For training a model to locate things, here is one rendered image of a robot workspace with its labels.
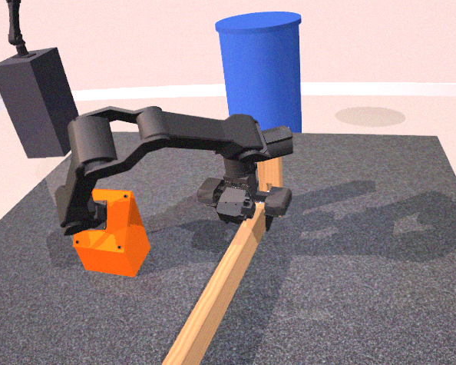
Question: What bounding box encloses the wooden post with slot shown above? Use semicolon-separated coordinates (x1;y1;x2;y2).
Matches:
257;157;283;192

